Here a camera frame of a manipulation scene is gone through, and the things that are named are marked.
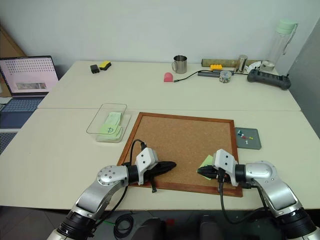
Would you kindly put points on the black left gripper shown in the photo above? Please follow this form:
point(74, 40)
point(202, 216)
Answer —
point(153, 171)

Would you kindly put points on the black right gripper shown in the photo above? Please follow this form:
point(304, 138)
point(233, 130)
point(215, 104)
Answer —
point(218, 175)

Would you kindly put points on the plain green sticky note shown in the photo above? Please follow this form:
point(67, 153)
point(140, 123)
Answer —
point(207, 161)

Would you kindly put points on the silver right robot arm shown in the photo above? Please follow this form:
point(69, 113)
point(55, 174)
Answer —
point(262, 172)

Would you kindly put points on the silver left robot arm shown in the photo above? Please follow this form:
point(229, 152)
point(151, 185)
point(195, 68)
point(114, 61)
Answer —
point(110, 176)

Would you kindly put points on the grey square tray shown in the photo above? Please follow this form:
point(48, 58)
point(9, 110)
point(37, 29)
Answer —
point(253, 145)

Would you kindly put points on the green note with black mark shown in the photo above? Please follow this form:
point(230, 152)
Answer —
point(109, 130)

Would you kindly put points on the pale green written note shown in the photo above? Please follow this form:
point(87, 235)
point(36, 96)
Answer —
point(113, 117)

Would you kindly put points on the clear plastic box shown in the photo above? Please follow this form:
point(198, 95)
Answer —
point(99, 117)

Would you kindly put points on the clear jar of pushpins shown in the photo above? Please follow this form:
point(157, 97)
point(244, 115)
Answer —
point(225, 76)

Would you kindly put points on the wood framed cork board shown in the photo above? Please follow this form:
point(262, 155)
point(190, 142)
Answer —
point(182, 142)

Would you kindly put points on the red pushpin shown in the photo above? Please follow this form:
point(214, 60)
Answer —
point(244, 137)

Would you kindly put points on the dark rounded shape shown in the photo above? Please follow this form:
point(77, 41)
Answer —
point(209, 227)
point(153, 228)

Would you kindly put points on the pink rounded block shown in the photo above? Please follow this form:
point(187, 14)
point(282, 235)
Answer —
point(168, 77)

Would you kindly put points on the grey usb hub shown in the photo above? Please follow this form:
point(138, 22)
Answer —
point(207, 73)

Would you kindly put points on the stainless steel mug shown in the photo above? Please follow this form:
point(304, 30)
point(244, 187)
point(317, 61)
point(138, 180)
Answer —
point(180, 65)

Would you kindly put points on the yellow toy brick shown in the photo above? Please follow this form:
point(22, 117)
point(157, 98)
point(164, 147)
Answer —
point(215, 67)

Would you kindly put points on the brown cardboard tube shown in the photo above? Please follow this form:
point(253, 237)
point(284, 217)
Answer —
point(220, 62)

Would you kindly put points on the dark grey remote controller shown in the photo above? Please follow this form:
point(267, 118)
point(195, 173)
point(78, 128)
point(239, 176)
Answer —
point(268, 78)

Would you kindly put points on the steel cylinder cup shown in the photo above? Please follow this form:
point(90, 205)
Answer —
point(241, 64)

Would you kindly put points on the white curved plastic piece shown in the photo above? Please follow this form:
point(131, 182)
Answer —
point(251, 67)

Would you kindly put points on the yellow and black eraser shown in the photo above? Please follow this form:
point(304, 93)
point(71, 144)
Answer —
point(105, 65)

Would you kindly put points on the small black block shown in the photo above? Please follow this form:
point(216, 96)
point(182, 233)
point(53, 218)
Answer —
point(95, 69)

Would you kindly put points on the silver tape roll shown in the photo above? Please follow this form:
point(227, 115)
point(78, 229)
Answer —
point(267, 66)

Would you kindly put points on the grey partition panel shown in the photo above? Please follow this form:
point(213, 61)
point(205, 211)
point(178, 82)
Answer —
point(306, 82)

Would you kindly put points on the clear bottle with green lid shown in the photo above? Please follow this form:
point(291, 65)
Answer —
point(278, 45)

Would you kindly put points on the black perforated mat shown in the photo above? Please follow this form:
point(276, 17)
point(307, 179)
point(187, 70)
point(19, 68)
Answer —
point(5, 142)

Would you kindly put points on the open laptop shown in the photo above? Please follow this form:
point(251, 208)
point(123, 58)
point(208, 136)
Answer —
point(27, 75)

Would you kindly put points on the brown wooden board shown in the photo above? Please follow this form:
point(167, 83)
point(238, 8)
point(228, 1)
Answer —
point(10, 45)

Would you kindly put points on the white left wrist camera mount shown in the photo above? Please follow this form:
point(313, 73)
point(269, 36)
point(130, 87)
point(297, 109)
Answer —
point(146, 157)

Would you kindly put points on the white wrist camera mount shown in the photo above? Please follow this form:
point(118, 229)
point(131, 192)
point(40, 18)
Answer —
point(223, 157)
point(146, 157)

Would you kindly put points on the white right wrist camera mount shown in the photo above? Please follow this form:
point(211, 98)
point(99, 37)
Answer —
point(223, 157)

